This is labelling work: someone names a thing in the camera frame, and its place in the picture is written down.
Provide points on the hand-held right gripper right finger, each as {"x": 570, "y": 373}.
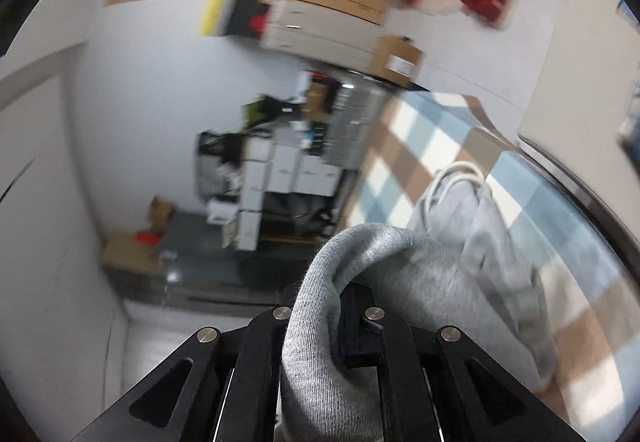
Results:
{"x": 395, "y": 362}

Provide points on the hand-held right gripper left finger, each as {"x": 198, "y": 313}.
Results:
{"x": 260, "y": 352}

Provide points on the grey hoodie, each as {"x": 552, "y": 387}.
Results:
{"x": 425, "y": 282}

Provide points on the black backpack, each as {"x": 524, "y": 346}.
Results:
{"x": 300, "y": 217}

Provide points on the small cardboard box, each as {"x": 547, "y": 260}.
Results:
{"x": 160, "y": 214}

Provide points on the white desk with drawers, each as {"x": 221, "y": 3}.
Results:
{"x": 285, "y": 171}

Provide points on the blue brown checked bed sheet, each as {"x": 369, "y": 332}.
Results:
{"x": 545, "y": 222}

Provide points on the green black bag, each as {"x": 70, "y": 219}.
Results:
{"x": 270, "y": 109}

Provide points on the silver suitcase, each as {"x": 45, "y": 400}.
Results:
{"x": 355, "y": 121}

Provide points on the white plastic cabinet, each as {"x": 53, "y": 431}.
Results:
{"x": 310, "y": 29}

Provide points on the yellow box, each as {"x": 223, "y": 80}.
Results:
{"x": 211, "y": 15}

